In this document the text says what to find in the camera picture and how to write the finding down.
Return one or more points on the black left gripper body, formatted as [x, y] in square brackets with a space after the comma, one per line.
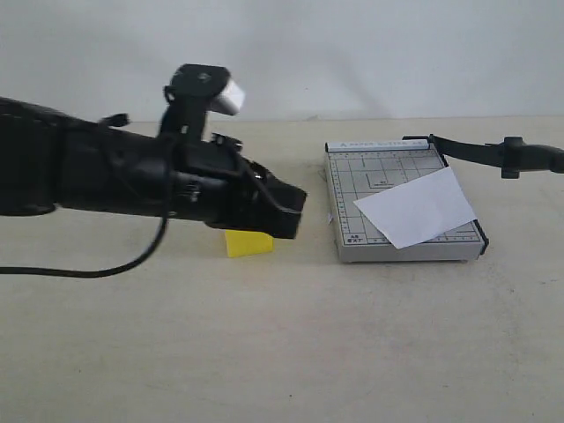
[215, 184]

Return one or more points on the yellow cube block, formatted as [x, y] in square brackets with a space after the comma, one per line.
[245, 243]

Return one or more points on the white paper sheet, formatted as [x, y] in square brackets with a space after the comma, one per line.
[419, 210]

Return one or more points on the black cutter blade lever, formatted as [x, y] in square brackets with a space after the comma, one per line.
[512, 156]

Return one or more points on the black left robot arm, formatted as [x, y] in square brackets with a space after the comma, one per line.
[50, 160]

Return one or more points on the grey paper cutter base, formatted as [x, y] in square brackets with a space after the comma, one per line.
[354, 170]

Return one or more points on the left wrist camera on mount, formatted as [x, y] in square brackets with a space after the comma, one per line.
[193, 92]

